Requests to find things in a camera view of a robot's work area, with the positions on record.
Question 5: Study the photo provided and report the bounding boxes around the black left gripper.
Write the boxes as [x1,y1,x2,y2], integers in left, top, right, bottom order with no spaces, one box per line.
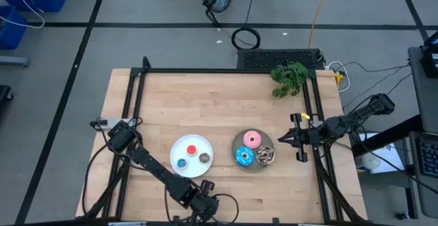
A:
[187,180,220,223]

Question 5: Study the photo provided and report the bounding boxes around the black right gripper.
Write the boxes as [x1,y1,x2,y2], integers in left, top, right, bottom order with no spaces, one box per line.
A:
[277,112,330,163]

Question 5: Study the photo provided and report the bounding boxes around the large chocolate iced donut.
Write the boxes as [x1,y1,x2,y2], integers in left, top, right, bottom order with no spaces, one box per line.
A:
[255,145,276,166]

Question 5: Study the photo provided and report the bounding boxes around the large pink iced donut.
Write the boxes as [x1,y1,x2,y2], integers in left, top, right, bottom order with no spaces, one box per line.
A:
[242,129,263,151]

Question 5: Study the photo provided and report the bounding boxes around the large blue iced donut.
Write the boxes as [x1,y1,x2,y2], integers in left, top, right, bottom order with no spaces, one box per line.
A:
[234,146,256,168]

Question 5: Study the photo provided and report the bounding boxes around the white round plate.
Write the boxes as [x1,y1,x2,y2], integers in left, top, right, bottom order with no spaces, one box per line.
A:
[169,134,215,179]

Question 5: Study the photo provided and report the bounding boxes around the grey round plate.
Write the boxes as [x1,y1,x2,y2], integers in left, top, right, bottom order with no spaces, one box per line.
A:
[231,127,276,172]

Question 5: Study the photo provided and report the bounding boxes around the green potted plant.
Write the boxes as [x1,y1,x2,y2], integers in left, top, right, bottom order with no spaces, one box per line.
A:
[269,60,310,99]

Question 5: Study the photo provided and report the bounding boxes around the black computer case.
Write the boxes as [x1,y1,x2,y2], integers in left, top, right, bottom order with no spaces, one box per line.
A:
[236,48,326,71]

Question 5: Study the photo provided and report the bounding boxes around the white paper sheet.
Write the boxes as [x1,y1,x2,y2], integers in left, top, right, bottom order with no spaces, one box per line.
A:
[355,131,398,175]

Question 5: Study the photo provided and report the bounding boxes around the black desk beam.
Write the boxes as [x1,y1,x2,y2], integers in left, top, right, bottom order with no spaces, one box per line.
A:
[351,114,424,157]

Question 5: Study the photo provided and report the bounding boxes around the grey side desk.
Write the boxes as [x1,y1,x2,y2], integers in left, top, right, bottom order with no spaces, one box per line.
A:
[407,45,438,135]

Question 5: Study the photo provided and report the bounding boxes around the black keyboard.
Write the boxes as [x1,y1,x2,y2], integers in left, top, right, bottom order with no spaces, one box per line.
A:
[418,139,438,179]

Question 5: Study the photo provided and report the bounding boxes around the grey keyboard desk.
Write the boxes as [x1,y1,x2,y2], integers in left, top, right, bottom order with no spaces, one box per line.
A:
[408,131,438,221]

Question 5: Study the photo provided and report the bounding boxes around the black laptop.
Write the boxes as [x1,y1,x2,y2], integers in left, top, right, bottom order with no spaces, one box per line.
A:
[420,30,438,80]

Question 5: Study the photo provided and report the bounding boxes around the black chair caster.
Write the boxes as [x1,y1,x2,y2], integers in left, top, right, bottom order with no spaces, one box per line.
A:
[0,84,14,105]

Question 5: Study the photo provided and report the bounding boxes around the grey metal floor foot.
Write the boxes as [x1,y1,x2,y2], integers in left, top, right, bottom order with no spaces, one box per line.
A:
[0,55,30,67]

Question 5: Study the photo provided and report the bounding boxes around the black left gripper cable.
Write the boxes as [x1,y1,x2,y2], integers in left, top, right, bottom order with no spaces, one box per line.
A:
[164,184,241,225]

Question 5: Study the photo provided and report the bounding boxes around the white looped power cable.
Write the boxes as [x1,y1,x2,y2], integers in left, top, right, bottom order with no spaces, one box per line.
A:
[327,60,351,94]

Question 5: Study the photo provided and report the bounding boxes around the black metal table frame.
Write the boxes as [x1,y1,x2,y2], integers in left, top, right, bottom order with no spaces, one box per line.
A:
[75,55,369,226]

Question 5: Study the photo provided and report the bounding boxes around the coiled black cable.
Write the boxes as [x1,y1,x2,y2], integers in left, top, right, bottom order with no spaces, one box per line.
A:
[231,27,262,51]

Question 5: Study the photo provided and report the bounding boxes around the black left base cable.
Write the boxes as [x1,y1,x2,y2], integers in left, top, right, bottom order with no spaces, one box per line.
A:
[81,138,118,217]

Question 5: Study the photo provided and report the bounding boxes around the yellow hanging cable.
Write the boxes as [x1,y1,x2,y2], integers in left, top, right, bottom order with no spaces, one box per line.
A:
[307,0,333,49]

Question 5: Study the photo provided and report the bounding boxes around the black hanging cable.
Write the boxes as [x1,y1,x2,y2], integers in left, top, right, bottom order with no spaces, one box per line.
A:
[244,0,257,29]

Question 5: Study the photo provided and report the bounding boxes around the white floor cable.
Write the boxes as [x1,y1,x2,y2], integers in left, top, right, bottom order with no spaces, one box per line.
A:
[0,0,47,29]

